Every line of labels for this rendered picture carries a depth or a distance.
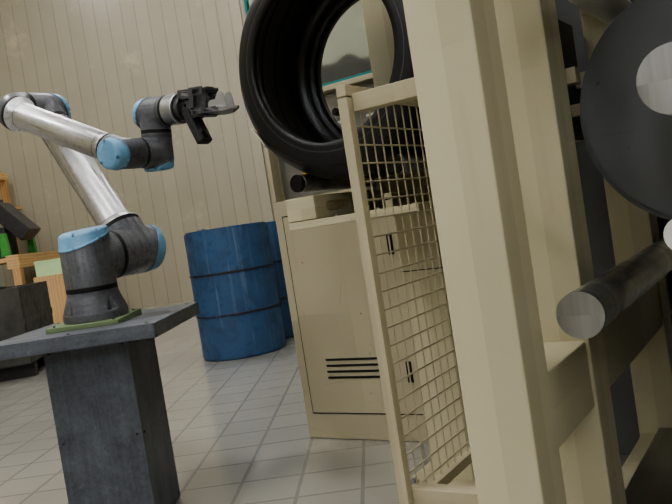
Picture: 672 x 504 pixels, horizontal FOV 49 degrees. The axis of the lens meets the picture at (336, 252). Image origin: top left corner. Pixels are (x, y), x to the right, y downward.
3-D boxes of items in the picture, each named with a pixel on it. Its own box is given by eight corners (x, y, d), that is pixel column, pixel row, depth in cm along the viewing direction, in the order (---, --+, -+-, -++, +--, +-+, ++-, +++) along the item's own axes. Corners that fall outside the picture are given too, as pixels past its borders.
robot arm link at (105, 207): (113, 288, 230) (5, 112, 249) (155, 278, 245) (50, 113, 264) (136, 258, 222) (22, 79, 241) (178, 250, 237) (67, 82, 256)
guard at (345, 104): (559, 375, 193) (521, 111, 191) (566, 375, 192) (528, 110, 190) (401, 517, 118) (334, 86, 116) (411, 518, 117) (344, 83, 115)
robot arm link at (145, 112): (154, 131, 228) (151, 98, 227) (183, 128, 221) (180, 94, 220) (131, 131, 220) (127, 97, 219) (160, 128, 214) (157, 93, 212)
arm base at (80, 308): (56, 327, 211) (50, 293, 211) (71, 318, 230) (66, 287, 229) (123, 317, 214) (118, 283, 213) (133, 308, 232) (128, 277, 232)
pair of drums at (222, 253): (318, 323, 604) (301, 216, 601) (304, 350, 483) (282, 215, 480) (229, 337, 609) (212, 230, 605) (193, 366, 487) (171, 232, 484)
